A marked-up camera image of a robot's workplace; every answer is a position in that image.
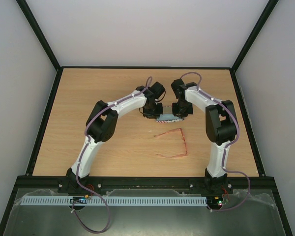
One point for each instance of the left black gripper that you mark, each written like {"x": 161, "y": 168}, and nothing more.
{"x": 146, "y": 113}

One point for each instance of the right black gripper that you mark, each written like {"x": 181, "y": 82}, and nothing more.
{"x": 181, "y": 109}

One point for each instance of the patterned sunglasses case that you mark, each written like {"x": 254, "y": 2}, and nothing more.
{"x": 167, "y": 110}

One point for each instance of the blue cleaning cloth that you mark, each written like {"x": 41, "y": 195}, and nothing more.
{"x": 169, "y": 116}

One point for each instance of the red thin frame sunglasses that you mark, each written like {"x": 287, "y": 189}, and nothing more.
{"x": 171, "y": 144}

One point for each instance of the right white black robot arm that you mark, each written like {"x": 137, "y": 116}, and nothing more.
{"x": 222, "y": 128}

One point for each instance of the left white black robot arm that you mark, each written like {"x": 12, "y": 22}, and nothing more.
{"x": 101, "y": 126}

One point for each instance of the right circuit board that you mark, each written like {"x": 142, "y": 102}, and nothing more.
{"x": 218, "y": 200}

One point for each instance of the circuit board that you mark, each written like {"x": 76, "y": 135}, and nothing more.
{"x": 218, "y": 200}
{"x": 80, "y": 199}

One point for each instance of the left circuit board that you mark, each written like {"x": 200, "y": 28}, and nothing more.
{"x": 80, "y": 199}

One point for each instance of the light blue slotted cable duct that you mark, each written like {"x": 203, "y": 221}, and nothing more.
{"x": 116, "y": 201}

